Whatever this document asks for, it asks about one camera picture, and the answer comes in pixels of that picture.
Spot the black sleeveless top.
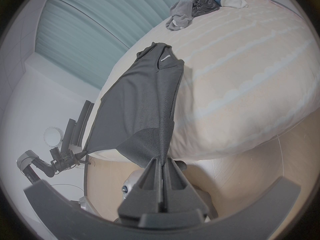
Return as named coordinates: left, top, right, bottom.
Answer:
left=81, top=42, right=185, bottom=169

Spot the round white object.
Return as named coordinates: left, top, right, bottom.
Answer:
left=44, top=127, right=62, bottom=147

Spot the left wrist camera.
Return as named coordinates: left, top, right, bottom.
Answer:
left=49, top=148, right=61, bottom=161

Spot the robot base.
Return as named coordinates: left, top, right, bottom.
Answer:
left=79, top=160, right=218, bottom=223

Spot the bed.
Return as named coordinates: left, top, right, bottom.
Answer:
left=85, top=0, right=320, bottom=171

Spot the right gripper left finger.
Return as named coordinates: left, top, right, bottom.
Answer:
left=117, top=156, right=163, bottom=221

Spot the black shiny garment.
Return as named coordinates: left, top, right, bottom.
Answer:
left=190, top=0, right=220, bottom=17

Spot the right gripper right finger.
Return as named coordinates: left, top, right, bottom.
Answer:
left=162, top=156, right=210, bottom=221

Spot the grey garment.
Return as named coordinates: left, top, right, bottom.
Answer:
left=165, top=0, right=194, bottom=31

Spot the black cable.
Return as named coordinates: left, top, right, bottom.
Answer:
left=51, top=183, right=85, bottom=191

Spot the blue-green curtain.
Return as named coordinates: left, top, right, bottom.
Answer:
left=49, top=0, right=215, bottom=47
left=35, top=0, right=133, bottom=92

